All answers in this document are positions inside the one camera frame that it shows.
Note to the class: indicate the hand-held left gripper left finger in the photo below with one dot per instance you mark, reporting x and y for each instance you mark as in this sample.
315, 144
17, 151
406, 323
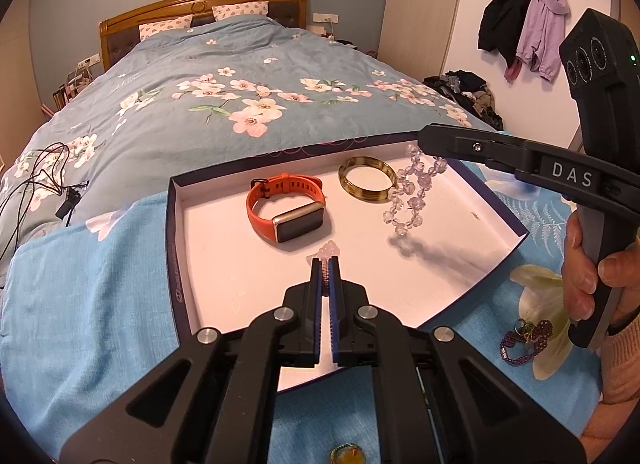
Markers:
315, 304

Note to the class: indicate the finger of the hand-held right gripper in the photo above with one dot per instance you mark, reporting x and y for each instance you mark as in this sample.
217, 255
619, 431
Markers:
475, 133
465, 148

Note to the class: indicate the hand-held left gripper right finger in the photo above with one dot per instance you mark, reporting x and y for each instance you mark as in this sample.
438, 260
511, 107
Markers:
336, 304

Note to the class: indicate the white cardboard box lid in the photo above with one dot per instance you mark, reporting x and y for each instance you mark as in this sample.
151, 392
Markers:
225, 254

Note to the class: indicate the person's right forearm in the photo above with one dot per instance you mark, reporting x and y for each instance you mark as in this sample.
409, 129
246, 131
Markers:
620, 384

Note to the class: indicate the person's right hand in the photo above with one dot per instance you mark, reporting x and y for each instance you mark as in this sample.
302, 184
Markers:
580, 274

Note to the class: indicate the pile of dark clothes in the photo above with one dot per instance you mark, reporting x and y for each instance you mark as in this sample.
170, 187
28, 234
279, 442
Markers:
470, 93

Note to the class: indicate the orange smartwatch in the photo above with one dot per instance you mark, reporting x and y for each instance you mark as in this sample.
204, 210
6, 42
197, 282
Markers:
295, 224

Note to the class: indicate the black jacket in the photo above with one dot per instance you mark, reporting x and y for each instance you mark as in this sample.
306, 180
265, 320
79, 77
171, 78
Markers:
500, 23

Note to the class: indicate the amber bangle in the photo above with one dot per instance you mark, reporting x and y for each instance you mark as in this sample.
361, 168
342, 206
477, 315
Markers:
350, 189

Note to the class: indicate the purple jacket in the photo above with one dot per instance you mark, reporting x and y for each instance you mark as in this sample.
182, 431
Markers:
542, 28

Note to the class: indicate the floral blue-grey duvet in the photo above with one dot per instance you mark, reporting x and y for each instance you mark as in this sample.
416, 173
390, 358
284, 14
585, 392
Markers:
210, 73

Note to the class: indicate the white patterned pillow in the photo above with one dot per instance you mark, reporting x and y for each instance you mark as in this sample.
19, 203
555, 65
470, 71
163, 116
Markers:
240, 9
165, 26

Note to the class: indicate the bedside clutter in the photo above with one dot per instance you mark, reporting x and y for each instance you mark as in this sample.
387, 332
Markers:
75, 86

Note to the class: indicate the wooden bed headboard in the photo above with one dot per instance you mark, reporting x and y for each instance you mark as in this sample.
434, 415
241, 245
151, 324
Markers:
165, 3

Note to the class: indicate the white wall socket panel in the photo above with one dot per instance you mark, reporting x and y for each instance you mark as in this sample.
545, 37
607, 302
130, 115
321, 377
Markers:
89, 61
325, 18

